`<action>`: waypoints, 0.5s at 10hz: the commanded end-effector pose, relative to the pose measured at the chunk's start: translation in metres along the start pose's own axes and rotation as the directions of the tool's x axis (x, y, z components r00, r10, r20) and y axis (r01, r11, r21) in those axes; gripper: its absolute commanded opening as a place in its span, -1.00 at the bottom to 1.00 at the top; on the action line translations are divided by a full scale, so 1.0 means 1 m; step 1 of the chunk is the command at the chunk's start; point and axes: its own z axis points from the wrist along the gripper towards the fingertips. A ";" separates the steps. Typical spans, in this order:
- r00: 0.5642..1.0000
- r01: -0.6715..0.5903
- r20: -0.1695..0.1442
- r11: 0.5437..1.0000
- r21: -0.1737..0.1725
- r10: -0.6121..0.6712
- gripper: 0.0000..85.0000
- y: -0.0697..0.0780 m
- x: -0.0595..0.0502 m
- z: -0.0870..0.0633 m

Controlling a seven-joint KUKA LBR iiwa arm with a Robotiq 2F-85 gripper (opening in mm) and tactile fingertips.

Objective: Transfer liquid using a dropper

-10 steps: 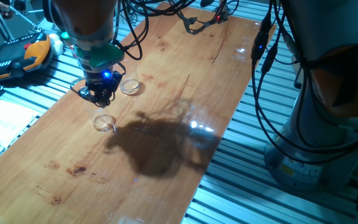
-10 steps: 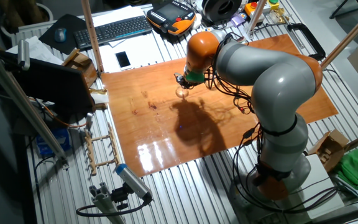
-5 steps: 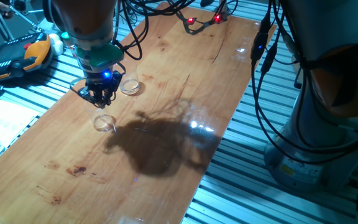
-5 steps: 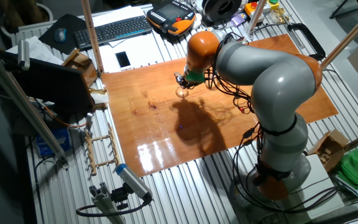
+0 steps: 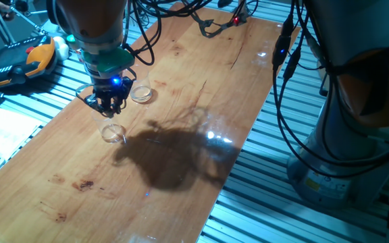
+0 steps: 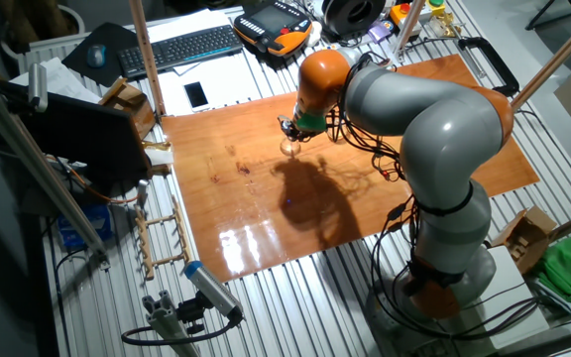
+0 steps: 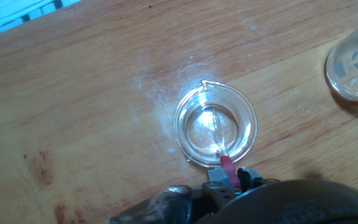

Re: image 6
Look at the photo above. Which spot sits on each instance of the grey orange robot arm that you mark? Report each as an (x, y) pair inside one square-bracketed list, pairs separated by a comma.
[(444, 134)]

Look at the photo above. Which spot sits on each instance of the aluminium frame beam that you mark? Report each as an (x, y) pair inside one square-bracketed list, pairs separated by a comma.
[(42, 173)]

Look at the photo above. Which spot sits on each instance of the small purple device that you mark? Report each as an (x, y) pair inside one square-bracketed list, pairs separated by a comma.
[(379, 31)]

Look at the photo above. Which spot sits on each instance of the wooden box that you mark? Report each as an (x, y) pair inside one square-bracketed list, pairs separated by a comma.
[(129, 106)]

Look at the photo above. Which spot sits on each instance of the Rubik's cube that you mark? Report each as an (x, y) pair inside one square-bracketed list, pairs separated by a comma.
[(330, 47)]

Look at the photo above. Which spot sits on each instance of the white rounded toy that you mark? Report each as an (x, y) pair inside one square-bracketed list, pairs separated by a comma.
[(315, 32)]

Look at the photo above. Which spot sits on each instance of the silver camera blue end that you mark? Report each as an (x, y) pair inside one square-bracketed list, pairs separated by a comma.
[(213, 290)]

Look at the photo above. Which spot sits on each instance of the orange emergency stop box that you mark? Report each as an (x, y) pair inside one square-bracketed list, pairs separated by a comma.
[(397, 15)]

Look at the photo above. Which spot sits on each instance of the white smartphone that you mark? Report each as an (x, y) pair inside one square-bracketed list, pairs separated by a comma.
[(196, 95)]

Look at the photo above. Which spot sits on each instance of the black keyboard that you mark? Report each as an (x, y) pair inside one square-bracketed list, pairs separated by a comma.
[(181, 49)]

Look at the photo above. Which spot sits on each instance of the black office chair base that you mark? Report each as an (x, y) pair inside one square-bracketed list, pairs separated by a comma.
[(543, 15)]

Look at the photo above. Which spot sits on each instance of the small grey metal clamp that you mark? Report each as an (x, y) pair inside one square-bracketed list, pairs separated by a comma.
[(143, 193)]

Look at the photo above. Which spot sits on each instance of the silver camera bar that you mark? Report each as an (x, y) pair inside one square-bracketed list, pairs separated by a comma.
[(37, 86)]

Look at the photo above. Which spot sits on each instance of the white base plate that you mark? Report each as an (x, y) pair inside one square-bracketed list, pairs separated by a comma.
[(513, 277)]

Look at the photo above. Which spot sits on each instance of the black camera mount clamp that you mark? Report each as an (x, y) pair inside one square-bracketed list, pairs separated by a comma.
[(191, 310)]

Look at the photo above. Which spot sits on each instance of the blue box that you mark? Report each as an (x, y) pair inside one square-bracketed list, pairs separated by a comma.
[(87, 223)]

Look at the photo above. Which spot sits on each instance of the black filament spool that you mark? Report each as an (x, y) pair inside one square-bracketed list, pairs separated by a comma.
[(352, 15)]

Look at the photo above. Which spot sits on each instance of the wooden rack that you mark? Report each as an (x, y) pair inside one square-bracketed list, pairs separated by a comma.
[(144, 243)]

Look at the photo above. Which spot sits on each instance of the white paper sheet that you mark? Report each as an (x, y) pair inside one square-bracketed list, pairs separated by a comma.
[(62, 82), (186, 22), (236, 84)]

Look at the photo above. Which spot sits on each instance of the white and gold packet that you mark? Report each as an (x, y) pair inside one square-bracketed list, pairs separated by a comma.
[(159, 154)]

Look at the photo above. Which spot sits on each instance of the black flat panel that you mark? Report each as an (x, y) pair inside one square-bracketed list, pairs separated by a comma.
[(82, 139)]

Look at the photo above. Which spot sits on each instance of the cardboard box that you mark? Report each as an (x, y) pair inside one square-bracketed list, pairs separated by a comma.
[(531, 238)]

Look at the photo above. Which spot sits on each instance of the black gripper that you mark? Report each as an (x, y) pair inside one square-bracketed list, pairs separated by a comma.
[(301, 134)]

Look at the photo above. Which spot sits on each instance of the wooden board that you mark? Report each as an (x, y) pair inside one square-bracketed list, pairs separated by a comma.
[(246, 208)]

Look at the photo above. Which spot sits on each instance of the brass metal fitting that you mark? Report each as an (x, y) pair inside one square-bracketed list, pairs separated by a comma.
[(443, 25)]

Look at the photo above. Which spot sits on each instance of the yellow box green button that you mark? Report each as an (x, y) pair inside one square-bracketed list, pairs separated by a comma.
[(436, 9)]

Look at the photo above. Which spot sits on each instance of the blue computer mouse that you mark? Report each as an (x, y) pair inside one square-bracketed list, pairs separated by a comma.
[(96, 55)]

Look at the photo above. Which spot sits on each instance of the aluminium profile post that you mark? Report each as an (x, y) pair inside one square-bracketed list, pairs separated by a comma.
[(166, 322)]

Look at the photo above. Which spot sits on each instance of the orange black teach pendant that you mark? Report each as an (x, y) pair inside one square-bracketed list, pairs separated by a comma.
[(270, 27)]

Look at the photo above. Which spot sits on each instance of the black mouse pad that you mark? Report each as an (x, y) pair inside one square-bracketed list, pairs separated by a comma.
[(112, 39)]

